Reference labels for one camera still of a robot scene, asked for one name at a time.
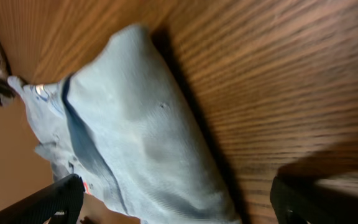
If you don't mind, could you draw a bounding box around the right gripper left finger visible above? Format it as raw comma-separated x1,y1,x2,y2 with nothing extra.
0,174,85,224

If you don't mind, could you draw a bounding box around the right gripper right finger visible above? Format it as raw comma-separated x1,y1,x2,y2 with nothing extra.
270,176,358,224

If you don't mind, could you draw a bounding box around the light blue printed t-shirt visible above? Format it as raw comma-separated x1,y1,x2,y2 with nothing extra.
8,24,241,223

